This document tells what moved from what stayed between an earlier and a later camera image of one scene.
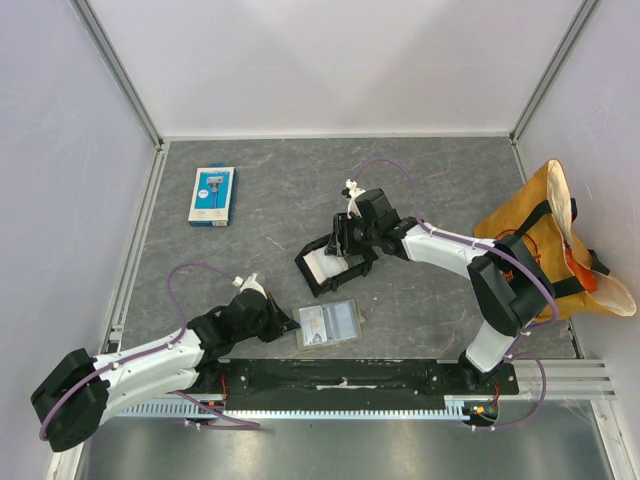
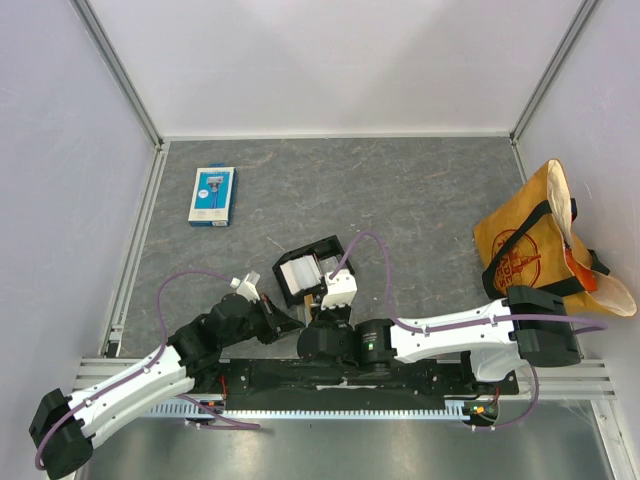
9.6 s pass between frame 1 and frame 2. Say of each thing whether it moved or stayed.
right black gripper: moved
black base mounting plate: stayed
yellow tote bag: stayed
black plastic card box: moved
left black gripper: stayed
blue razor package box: stayed
